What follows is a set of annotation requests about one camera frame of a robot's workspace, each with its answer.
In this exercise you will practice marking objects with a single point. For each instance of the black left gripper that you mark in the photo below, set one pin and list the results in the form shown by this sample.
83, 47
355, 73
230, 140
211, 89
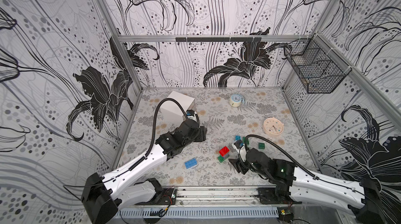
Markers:
200, 133

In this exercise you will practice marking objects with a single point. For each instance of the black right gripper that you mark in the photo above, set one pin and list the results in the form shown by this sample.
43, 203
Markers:
241, 163

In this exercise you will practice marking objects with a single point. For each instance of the long light blue lego brick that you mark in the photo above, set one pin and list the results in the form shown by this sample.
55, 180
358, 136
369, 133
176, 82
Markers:
191, 163

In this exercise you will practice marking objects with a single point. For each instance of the red lego brick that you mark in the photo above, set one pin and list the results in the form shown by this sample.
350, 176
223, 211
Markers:
224, 151

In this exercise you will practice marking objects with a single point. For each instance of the long green lego brick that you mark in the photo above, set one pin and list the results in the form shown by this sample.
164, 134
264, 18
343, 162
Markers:
221, 159

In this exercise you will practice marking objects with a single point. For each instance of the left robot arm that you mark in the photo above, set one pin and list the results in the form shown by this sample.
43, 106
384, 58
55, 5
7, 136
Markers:
103, 196

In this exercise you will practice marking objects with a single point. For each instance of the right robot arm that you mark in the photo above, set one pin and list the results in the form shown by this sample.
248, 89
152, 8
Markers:
295, 183

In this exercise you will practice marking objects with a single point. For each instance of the white mini drawer cabinet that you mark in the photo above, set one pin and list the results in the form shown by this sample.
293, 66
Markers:
171, 111

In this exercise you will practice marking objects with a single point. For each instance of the large pink round clock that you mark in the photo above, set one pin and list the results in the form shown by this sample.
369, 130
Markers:
273, 127

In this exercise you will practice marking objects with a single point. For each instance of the small blue cream alarm clock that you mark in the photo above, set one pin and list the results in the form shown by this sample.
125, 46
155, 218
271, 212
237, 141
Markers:
236, 100

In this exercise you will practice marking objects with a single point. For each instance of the white slotted cable duct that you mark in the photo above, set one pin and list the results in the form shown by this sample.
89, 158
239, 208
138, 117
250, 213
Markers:
200, 212

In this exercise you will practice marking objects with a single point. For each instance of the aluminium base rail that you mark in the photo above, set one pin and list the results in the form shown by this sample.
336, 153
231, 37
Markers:
190, 196

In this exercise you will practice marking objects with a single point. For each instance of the black wall hook bar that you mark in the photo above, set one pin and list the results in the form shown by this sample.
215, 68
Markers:
224, 39

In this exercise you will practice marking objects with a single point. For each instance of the black wire wall basket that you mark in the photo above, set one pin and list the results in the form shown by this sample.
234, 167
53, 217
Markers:
315, 66

